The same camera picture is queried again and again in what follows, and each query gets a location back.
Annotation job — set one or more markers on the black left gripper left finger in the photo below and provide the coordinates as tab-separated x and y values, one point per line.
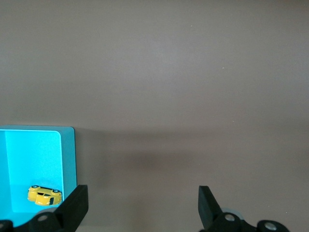
70	209

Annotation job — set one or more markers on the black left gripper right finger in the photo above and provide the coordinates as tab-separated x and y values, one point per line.
207	208

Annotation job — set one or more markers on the yellow toy beetle car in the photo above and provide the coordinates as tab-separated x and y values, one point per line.
43	197

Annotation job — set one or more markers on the teal plastic storage bin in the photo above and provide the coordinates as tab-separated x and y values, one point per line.
33	157

